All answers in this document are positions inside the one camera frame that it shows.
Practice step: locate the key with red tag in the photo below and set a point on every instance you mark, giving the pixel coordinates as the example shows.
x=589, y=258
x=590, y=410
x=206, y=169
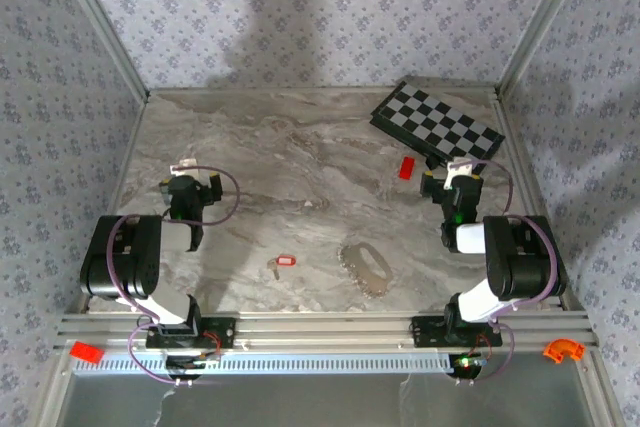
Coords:
x=382, y=282
x=284, y=261

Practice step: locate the left aluminium corner post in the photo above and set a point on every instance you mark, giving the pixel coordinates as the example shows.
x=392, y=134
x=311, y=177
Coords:
x=103, y=22

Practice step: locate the small black cube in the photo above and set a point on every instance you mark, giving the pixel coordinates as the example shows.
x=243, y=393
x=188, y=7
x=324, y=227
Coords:
x=433, y=162

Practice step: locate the red block on frame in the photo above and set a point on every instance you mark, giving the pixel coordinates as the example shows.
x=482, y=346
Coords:
x=86, y=352

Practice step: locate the red toy brick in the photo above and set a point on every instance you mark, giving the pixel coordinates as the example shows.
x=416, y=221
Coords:
x=407, y=168

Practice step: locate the right aluminium corner post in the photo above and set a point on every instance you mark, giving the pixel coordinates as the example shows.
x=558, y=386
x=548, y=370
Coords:
x=544, y=22

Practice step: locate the folded black grey chessboard box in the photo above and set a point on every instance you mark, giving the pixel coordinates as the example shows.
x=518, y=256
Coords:
x=440, y=122

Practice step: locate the aluminium side rail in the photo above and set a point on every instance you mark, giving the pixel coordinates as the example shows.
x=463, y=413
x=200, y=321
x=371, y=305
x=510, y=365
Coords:
x=527, y=182
x=119, y=187

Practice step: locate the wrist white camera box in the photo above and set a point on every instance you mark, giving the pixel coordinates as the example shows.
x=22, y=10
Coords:
x=184, y=168
x=459, y=171

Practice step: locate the aluminium corner post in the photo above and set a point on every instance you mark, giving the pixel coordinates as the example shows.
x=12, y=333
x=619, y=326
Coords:
x=544, y=22
x=103, y=22

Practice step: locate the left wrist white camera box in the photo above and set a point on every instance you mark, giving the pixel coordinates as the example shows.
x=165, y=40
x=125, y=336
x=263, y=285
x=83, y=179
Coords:
x=184, y=168

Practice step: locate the left aluminium side rail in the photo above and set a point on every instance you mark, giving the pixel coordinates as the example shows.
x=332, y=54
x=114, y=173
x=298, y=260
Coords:
x=119, y=187

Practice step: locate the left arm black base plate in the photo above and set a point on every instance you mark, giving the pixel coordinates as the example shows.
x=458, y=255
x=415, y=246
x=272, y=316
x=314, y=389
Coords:
x=225, y=331

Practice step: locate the orange plastic elbow piece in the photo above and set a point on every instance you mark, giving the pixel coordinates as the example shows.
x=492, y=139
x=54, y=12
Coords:
x=555, y=349

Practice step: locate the grey metal sheet panel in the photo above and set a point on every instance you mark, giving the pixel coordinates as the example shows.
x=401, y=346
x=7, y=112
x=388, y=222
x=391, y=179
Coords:
x=325, y=402

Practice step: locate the long aluminium frame rail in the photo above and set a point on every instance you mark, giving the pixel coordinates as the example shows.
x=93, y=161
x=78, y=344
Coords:
x=325, y=329

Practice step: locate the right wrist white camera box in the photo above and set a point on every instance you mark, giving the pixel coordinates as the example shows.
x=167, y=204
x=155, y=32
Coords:
x=459, y=171

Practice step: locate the right aluminium side rail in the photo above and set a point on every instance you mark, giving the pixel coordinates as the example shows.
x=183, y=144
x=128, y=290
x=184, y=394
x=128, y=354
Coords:
x=527, y=182

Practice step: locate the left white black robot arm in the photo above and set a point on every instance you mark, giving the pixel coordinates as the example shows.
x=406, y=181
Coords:
x=125, y=257

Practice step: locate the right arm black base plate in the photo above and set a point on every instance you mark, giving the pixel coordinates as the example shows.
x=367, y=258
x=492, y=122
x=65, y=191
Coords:
x=425, y=332

